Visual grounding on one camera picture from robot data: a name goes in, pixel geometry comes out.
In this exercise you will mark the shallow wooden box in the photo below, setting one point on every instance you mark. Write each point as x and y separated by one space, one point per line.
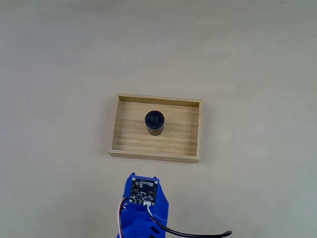
128 129

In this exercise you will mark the bare camera circuit board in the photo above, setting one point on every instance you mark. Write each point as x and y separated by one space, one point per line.
144 191

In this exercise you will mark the black cylinder with lid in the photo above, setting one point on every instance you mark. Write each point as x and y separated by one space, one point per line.
154 122

